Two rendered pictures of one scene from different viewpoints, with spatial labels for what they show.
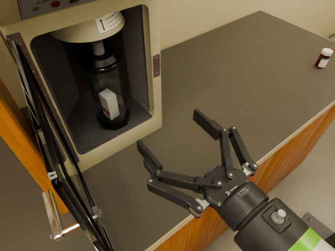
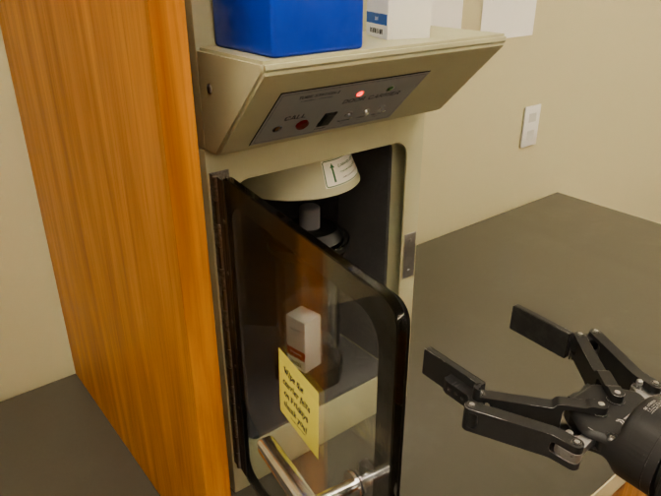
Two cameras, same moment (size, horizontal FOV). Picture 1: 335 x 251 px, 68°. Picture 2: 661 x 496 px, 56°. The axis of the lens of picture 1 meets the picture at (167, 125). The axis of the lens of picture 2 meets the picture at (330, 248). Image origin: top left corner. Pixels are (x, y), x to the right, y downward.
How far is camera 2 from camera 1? 27 cm
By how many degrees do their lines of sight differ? 23
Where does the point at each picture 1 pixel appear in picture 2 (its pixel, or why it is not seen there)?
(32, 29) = (245, 166)
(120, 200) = not seen: outside the picture
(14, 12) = (251, 130)
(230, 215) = (639, 449)
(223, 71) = (510, 295)
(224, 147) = (589, 357)
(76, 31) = (290, 182)
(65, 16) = (291, 152)
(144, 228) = not seen: outside the picture
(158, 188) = (490, 414)
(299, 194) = not seen: outside the picture
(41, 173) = (214, 438)
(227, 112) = (538, 368)
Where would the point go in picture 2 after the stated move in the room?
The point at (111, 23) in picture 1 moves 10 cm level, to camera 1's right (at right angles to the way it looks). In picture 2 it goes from (345, 172) to (424, 172)
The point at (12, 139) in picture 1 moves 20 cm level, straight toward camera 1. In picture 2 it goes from (199, 345) to (354, 452)
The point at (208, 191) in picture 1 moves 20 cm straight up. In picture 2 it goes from (583, 419) to (633, 195)
